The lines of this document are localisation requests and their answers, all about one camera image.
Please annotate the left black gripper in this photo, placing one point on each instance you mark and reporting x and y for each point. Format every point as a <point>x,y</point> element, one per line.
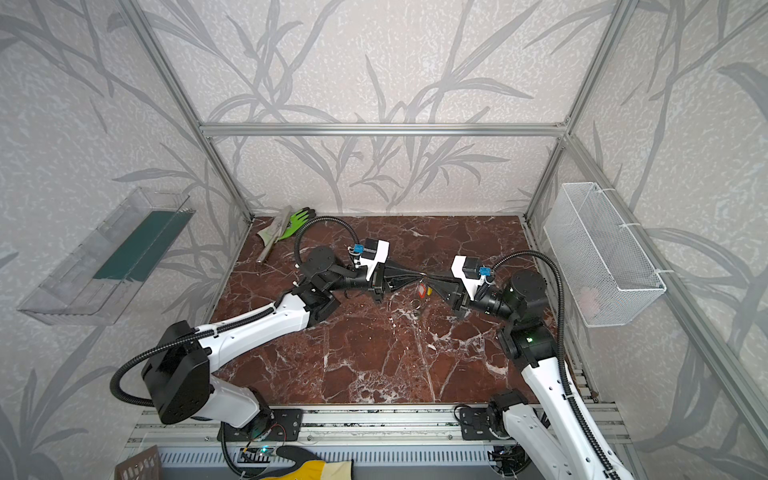
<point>380,283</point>

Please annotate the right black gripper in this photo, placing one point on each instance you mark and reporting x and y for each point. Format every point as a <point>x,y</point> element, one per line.
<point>456,294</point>

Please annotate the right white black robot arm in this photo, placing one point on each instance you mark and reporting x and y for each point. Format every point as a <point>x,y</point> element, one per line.
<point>567,444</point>

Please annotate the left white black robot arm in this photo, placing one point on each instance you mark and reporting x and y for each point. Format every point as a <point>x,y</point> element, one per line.
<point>177,377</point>

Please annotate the green black work glove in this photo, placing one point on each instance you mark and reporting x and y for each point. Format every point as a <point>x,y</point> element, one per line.
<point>297,221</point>

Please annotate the grey work glove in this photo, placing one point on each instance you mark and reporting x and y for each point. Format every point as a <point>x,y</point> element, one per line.
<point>275,230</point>

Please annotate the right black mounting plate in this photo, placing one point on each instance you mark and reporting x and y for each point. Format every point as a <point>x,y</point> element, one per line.
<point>475,424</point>

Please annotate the black mounting plate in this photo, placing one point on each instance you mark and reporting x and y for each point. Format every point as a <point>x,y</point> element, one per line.
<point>276,425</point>
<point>475,424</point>

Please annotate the pink object in basket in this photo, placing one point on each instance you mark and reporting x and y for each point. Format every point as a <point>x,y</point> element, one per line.
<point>589,303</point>

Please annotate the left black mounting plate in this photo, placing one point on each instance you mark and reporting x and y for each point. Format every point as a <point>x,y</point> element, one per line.
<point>276,425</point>

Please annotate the yellow black glove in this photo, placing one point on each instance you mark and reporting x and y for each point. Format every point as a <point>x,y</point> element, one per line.
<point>308,466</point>

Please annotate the brown perforated plastic piece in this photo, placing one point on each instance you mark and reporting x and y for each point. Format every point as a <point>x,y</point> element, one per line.
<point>143,466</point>

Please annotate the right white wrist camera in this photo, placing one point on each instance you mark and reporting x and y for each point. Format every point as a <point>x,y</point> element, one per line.
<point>473,276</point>

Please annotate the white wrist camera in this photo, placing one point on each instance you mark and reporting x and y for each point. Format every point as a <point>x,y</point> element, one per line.
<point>368,255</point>
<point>473,276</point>

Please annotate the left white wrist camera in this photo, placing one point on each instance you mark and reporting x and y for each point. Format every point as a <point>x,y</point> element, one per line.
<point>368,255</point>

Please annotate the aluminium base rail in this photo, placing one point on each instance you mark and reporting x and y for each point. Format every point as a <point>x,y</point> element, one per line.
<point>382,435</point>

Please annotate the white wire mesh basket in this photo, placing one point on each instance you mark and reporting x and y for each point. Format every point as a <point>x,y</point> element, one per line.
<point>596,247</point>

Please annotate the clear plastic wall tray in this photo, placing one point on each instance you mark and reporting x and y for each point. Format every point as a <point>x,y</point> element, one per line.
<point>95,283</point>

